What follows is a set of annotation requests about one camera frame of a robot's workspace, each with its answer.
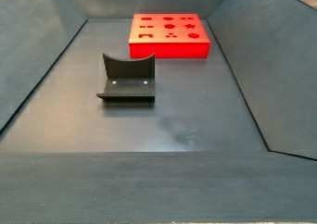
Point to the red shape sorting board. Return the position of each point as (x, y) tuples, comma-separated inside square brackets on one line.
[(169, 36)]

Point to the black curved holder bracket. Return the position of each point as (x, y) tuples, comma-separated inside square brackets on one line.
[(130, 79)]

